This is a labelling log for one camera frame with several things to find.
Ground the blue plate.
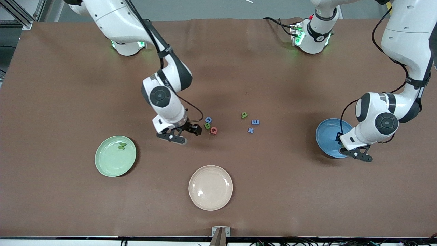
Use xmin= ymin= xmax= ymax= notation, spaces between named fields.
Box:
xmin=315 ymin=118 xmax=355 ymax=159

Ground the beige plate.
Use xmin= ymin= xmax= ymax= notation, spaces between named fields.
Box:
xmin=188 ymin=165 xmax=234 ymax=211

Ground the green plate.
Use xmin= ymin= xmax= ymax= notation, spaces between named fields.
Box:
xmin=95 ymin=136 xmax=137 ymax=177

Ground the brown table cover mat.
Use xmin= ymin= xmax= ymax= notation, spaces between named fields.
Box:
xmin=0 ymin=18 xmax=437 ymax=238

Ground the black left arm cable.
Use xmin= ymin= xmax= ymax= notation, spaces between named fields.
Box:
xmin=340 ymin=5 xmax=410 ymax=134

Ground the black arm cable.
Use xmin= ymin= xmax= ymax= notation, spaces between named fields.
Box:
xmin=340 ymin=5 xmax=410 ymax=134
xmin=125 ymin=0 xmax=205 ymax=123

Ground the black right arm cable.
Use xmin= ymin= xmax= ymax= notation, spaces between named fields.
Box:
xmin=125 ymin=0 xmax=205 ymax=123

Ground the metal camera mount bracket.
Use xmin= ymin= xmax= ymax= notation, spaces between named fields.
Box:
xmin=209 ymin=226 xmax=231 ymax=246

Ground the black cable tangle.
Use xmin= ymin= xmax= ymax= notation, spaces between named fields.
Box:
xmin=249 ymin=237 xmax=437 ymax=246

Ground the black base cable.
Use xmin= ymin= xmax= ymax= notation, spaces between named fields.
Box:
xmin=262 ymin=17 xmax=297 ymax=36

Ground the aluminium frame profile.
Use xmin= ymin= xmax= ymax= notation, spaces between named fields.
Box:
xmin=0 ymin=0 xmax=46 ymax=30

